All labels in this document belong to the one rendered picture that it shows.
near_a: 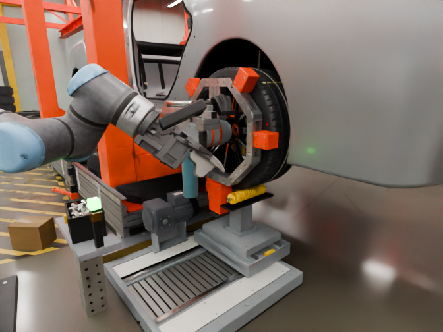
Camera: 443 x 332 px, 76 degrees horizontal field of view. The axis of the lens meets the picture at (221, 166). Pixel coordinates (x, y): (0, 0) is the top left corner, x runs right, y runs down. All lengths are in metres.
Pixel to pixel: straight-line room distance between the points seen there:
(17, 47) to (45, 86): 10.77
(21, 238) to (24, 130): 1.83
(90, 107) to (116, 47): 1.06
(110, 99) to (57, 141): 0.13
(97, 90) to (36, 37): 2.95
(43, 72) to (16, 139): 2.98
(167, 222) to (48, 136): 1.20
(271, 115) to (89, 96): 0.86
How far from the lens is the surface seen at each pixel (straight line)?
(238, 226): 1.75
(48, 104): 3.56
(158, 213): 1.68
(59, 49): 14.37
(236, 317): 1.45
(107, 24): 1.71
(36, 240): 2.34
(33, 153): 0.60
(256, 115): 1.30
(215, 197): 1.57
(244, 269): 1.63
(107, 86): 0.65
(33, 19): 3.61
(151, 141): 0.65
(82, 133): 0.69
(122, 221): 1.97
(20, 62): 14.25
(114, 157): 1.70
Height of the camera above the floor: 1.08
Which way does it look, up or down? 16 degrees down
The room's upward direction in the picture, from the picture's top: straight up
